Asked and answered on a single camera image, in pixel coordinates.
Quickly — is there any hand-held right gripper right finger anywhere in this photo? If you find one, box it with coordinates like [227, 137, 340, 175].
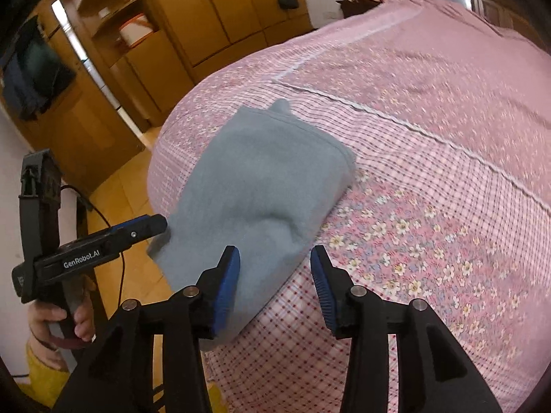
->
[310, 245, 504, 413]

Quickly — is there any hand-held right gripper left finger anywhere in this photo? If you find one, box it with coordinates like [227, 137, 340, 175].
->
[52, 245, 241, 413]

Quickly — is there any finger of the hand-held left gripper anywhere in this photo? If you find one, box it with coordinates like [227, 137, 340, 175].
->
[103, 214, 168, 250]

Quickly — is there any person's left forearm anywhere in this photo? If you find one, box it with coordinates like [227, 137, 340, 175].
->
[26, 338, 72, 396]

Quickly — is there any person's left hand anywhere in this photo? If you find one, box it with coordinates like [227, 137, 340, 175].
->
[28, 293, 96, 343]

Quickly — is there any dark hanging cloth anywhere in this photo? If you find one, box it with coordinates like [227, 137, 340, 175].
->
[2, 17, 76, 121]

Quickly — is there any white container with red rim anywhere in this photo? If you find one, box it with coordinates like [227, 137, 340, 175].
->
[118, 13, 156, 48]

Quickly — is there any pink floral bedspread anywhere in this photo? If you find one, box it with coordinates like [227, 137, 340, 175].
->
[147, 0, 551, 413]

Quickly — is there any light wooden wardrobe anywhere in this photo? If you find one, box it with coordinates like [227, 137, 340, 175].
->
[0, 0, 315, 194]

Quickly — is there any dark wooden nightstand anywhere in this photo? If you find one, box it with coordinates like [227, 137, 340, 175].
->
[336, 0, 380, 18]

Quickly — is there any dark wooden headboard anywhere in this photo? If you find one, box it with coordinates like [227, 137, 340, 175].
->
[396, 0, 539, 39]

